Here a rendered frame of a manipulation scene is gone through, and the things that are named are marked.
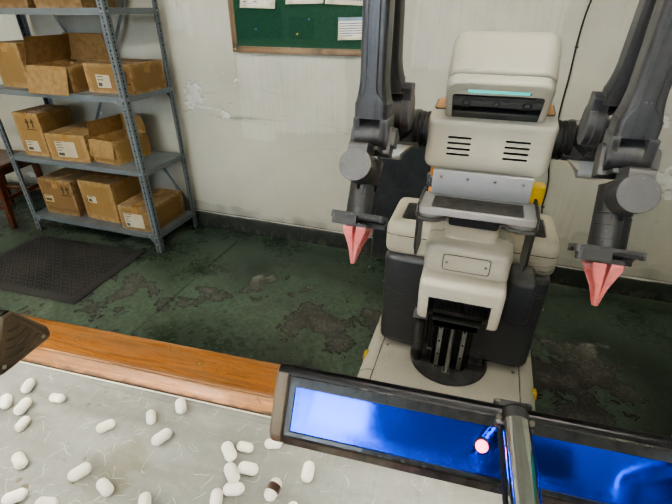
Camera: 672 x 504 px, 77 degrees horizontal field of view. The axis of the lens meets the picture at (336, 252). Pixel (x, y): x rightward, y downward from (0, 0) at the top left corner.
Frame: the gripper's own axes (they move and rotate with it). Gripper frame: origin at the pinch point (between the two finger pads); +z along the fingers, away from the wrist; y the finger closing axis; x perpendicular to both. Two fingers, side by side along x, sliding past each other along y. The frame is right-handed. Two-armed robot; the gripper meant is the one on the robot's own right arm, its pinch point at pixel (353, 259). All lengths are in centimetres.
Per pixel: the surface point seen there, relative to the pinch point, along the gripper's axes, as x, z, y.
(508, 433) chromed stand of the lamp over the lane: -43, 9, 26
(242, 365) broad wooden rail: -0.5, 26.6, -20.4
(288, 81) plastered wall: 151, -83, -91
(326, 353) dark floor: 110, 56, -32
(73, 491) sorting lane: -28, 43, -34
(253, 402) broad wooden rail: -6.4, 30.9, -14.0
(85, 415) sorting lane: -17, 38, -44
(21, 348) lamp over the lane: -41, 15, -31
